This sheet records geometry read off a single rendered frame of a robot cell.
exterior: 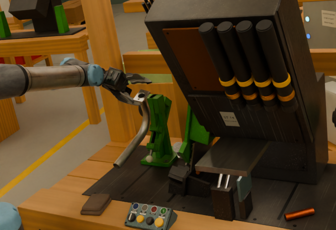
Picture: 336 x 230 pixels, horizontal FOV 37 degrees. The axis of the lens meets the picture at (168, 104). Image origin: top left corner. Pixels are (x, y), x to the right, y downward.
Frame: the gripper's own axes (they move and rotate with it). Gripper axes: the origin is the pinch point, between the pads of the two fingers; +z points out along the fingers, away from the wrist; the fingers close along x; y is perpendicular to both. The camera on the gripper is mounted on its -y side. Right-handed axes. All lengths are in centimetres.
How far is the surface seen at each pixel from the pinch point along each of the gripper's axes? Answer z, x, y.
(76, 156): -152, -11, -226
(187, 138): 22.9, -11.0, 3.0
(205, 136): 28.6, -8.7, 3.6
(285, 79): 55, 3, 40
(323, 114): 59, 16, -14
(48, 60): -375, 115, -405
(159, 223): 26.4, -39.7, 4.8
